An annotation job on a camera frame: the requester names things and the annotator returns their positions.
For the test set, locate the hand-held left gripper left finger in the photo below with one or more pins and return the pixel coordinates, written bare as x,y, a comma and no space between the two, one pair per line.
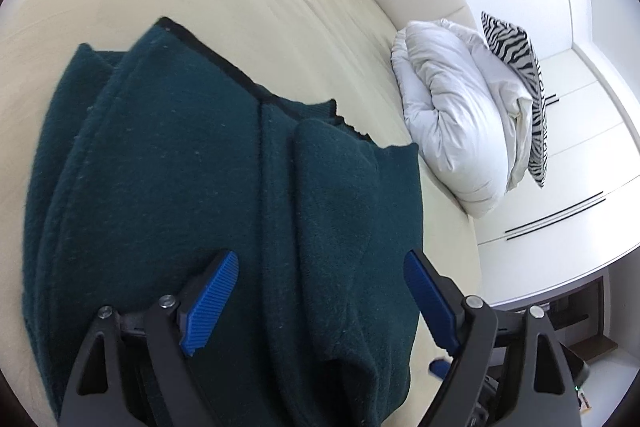
210,302

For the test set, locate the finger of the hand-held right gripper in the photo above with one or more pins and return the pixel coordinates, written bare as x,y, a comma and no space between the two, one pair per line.
440,368

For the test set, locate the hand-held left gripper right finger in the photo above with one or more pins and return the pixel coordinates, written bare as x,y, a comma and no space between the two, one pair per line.
430,302

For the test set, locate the dark green fleece blanket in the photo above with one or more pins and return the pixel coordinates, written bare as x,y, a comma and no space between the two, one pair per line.
175,157

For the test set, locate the white folded duvet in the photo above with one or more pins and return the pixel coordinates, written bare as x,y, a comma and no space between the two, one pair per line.
450,117

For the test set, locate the white wardrobe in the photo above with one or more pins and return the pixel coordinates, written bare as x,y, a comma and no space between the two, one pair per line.
575,132

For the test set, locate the zebra print pillow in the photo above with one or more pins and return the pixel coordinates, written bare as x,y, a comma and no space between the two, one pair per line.
520,52

